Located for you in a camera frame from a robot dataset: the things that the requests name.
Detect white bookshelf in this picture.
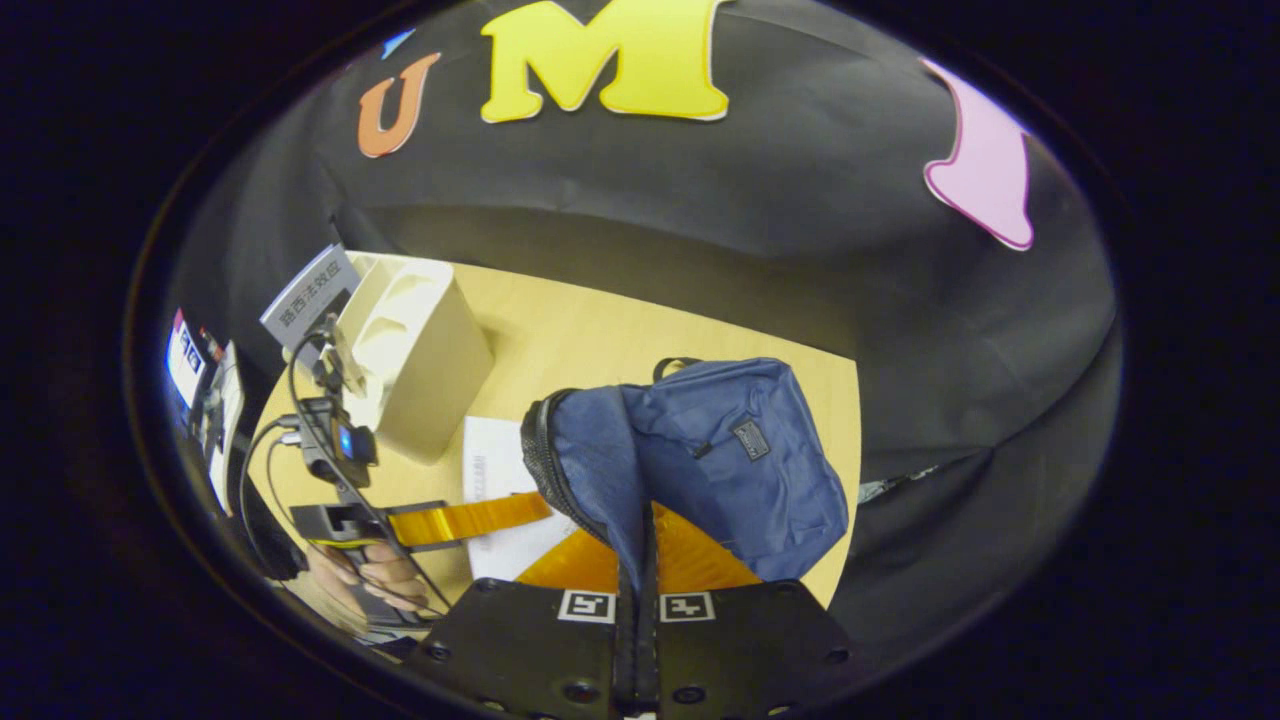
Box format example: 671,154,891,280
335,252,497,467

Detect blue schoolbag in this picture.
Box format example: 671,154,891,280
520,355,852,593

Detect dark bulky object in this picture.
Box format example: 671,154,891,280
240,480,308,583

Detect black backdrop cloth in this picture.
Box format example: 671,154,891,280
165,0,1119,641

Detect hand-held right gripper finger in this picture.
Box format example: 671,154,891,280
638,501,863,717
414,527,639,717

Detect grey-blue cover book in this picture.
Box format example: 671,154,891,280
259,243,364,354

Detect white cover book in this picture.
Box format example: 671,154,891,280
461,414,583,584

